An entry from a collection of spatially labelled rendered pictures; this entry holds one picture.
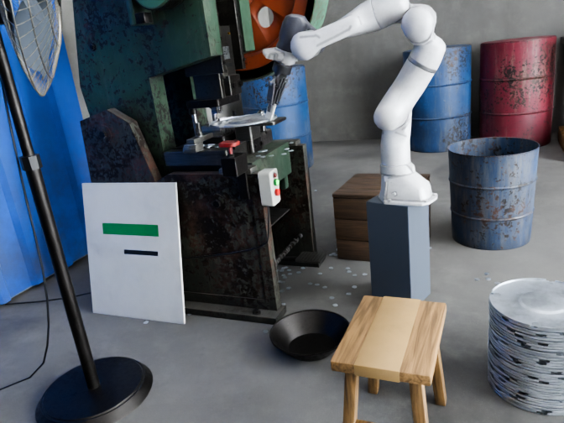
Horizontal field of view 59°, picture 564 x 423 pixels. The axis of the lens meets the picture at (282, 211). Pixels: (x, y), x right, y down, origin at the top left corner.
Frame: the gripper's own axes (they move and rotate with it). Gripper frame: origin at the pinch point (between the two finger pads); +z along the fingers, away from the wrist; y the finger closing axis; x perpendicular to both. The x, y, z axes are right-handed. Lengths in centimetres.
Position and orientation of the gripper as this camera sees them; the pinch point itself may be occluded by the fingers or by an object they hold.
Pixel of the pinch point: (270, 111)
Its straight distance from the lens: 207.9
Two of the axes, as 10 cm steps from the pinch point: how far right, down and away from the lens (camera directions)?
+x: -8.4, -4.4, 3.1
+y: 4.7, -3.3, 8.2
